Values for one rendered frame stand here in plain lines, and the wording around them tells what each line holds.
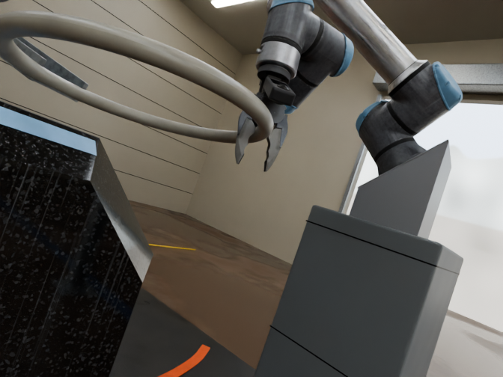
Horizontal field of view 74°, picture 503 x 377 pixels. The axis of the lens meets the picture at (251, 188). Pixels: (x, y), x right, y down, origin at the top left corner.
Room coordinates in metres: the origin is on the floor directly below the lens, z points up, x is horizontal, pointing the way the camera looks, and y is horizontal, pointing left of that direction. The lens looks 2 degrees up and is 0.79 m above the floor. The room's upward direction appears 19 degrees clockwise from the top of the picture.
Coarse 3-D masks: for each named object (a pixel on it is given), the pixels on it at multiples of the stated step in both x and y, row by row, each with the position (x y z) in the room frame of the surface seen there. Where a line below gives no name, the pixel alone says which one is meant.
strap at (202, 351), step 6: (204, 348) 1.69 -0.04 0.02; (198, 354) 1.61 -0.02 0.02; (204, 354) 1.63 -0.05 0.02; (192, 360) 1.54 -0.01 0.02; (198, 360) 1.55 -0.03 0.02; (180, 366) 1.46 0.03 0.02; (186, 366) 1.47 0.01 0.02; (192, 366) 1.49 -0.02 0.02; (168, 372) 1.38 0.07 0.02; (174, 372) 1.40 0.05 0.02; (180, 372) 1.41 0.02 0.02
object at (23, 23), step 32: (0, 32) 0.43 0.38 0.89; (32, 32) 0.40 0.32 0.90; (64, 32) 0.39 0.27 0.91; (96, 32) 0.38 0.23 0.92; (128, 32) 0.39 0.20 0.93; (32, 64) 0.61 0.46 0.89; (160, 64) 0.40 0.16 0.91; (192, 64) 0.41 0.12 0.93; (96, 96) 0.76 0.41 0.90; (224, 96) 0.46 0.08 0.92; (256, 96) 0.50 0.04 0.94; (160, 128) 0.85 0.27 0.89; (192, 128) 0.84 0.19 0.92; (256, 128) 0.66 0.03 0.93
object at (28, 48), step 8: (16, 40) 0.66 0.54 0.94; (24, 40) 0.80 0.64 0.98; (24, 48) 0.65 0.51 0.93; (32, 48) 0.79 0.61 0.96; (0, 56) 0.66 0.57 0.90; (32, 56) 0.64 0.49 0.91; (40, 56) 0.63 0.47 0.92; (48, 56) 0.78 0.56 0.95; (40, 64) 0.64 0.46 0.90; (48, 64) 0.77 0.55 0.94; (56, 64) 0.77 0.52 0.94; (56, 72) 0.76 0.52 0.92; (64, 72) 0.76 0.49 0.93; (32, 80) 0.64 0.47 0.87; (72, 80) 0.75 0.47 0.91; (80, 80) 0.74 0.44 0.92
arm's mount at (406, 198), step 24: (408, 168) 1.00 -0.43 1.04; (432, 168) 0.96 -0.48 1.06; (360, 192) 1.06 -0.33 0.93; (384, 192) 1.02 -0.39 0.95; (408, 192) 0.98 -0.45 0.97; (432, 192) 0.95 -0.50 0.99; (360, 216) 1.05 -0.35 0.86; (384, 216) 1.01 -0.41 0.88; (408, 216) 0.97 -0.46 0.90; (432, 216) 1.11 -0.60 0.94
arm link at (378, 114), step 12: (372, 108) 1.15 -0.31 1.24; (384, 108) 1.12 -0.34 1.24; (360, 120) 1.19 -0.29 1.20; (372, 120) 1.15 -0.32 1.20; (384, 120) 1.11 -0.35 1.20; (396, 120) 1.08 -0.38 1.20; (360, 132) 1.20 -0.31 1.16; (372, 132) 1.14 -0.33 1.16; (384, 132) 1.12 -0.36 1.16; (396, 132) 1.10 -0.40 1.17; (408, 132) 1.09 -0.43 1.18; (372, 144) 1.15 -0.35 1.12; (384, 144) 1.11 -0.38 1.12; (372, 156) 1.18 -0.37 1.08
